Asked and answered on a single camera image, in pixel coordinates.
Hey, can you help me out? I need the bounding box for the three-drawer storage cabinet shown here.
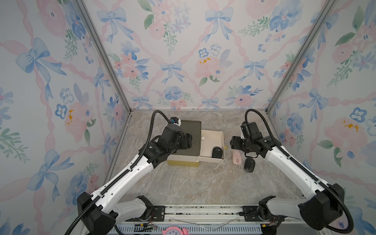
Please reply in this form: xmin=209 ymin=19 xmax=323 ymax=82
xmin=167 ymin=120 xmax=202 ymax=167

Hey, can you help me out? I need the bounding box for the pink computer mouse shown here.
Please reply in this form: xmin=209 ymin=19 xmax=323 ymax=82
xmin=232 ymin=150 xmax=242 ymax=165

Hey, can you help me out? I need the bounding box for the black Lecoo mouse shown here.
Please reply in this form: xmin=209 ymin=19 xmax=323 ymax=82
xmin=244 ymin=158 xmax=256 ymax=173

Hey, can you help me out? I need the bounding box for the cream drawer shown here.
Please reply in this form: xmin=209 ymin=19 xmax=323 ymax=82
xmin=196 ymin=130 xmax=225 ymax=164

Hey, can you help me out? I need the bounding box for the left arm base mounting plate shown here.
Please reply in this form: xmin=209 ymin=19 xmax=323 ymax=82
xmin=138 ymin=206 xmax=166 ymax=222

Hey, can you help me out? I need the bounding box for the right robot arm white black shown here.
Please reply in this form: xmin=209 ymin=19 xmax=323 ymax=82
xmin=230 ymin=122 xmax=344 ymax=230

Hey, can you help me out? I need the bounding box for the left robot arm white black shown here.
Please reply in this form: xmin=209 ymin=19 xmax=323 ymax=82
xmin=77 ymin=124 xmax=193 ymax=235

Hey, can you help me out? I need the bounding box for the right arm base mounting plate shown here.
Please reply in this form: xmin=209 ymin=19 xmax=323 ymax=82
xmin=239 ymin=205 xmax=285 ymax=223

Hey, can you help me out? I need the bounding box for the pink alarm clock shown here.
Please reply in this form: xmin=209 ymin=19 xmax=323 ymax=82
xmin=163 ymin=226 xmax=189 ymax=235

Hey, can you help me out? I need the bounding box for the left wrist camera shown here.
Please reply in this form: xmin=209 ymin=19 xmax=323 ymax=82
xmin=170 ymin=117 xmax=182 ymax=126

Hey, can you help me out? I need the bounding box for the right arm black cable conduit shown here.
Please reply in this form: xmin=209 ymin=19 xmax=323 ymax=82
xmin=244 ymin=109 xmax=354 ymax=234

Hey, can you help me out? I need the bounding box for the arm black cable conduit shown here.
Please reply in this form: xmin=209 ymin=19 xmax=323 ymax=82
xmin=64 ymin=110 xmax=171 ymax=235
xmin=244 ymin=109 xmax=354 ymax=234

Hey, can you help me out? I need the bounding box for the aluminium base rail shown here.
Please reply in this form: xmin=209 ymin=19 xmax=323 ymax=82
xmin=85 ymin=204 xmax=327 ymax=227

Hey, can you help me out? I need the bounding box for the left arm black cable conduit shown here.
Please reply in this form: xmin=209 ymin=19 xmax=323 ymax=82
xmin=64 ymin=110 xmax=171 ymax=235

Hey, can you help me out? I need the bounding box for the right aluminium corner post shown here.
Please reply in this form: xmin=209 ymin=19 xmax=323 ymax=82
xmin=265 ymin=0 xmax=338 ymax=115

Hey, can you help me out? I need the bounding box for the aluminium corner post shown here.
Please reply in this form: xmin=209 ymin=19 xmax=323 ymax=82
xmin=265 ymin=0 xmax=338 ymax=115
xmin=72 ymin=0 xmax=131 ymax=114

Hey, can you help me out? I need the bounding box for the left aluminium corner post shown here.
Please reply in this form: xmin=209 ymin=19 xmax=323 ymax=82
xmin=72 ymin=0 xmax=131 ymax=114

